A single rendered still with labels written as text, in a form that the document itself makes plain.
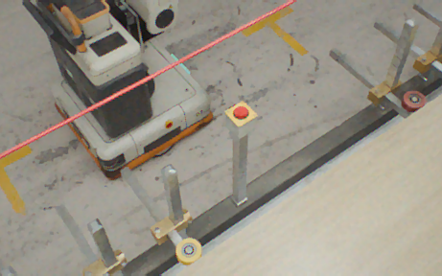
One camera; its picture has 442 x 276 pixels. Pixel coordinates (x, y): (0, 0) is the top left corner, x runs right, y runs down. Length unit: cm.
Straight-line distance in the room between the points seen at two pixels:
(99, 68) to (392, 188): 126
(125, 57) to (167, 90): 58
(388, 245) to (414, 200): 19
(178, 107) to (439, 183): 140
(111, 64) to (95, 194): 83
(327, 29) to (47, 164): 190
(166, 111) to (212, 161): 38
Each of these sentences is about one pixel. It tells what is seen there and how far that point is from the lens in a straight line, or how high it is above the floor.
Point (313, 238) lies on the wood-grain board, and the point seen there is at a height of 90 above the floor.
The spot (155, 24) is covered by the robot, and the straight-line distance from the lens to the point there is 265.
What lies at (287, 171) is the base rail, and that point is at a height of 70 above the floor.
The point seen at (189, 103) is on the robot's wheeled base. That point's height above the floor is 28.
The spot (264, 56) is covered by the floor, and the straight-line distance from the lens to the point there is 349.
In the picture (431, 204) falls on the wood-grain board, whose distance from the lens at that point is 194.
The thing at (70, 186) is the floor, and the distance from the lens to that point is 303.
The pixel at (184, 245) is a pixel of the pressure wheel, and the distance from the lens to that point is 177.
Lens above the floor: 251
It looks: 54 degrees down
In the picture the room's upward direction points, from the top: 2 degrees counter-clockwise
